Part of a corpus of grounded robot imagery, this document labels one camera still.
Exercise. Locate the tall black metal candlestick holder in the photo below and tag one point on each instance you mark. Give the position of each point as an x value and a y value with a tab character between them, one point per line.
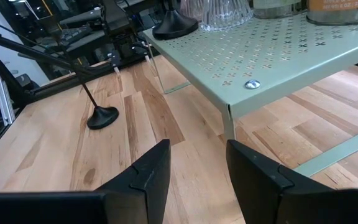
174	28
102	118

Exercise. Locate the silver aluminium extrusion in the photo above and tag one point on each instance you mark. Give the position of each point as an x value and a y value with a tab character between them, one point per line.
4	101

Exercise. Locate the black keyboard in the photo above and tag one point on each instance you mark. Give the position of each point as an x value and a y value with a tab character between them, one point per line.
75	35

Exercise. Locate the pink ribbed glass candle holder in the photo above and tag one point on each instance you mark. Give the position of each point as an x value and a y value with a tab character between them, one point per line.
191	7

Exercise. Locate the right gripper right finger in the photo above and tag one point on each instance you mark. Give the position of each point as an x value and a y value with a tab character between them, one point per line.
253	180

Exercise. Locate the silver tin candle orange label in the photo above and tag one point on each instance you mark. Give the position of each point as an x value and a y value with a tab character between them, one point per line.
340	14

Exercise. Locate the black diagonal frame strut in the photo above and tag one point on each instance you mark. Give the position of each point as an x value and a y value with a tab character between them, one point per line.
26	46

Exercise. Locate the clear ribbed glass candle holder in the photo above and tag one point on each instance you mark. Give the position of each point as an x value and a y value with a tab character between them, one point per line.
225	15

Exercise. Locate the pale green perforated metal shelf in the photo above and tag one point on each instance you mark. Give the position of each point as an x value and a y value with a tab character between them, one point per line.
275	56

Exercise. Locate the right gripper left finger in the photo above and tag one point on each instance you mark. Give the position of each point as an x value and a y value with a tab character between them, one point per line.
148	186

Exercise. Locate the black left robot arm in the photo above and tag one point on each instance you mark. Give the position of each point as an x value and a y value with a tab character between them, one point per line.
117	18

